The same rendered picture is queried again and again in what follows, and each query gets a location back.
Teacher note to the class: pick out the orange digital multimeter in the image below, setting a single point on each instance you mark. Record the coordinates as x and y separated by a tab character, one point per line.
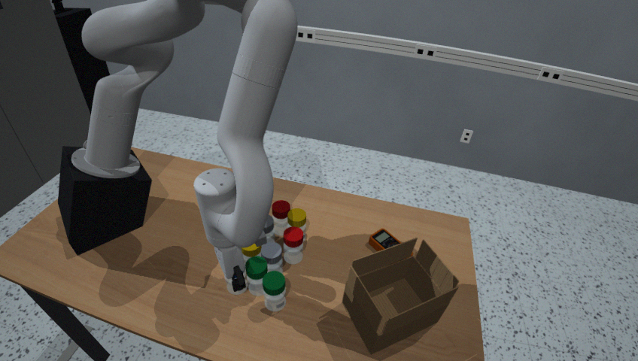
382	239

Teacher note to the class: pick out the brown cardboard box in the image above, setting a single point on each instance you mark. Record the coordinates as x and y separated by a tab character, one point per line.
374	300

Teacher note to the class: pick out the clear glass bottle with blue cap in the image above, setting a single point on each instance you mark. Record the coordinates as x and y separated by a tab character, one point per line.
229	285

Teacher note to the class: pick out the clear bottle with red cap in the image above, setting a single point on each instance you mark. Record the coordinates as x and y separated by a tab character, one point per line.
280	210
293	245

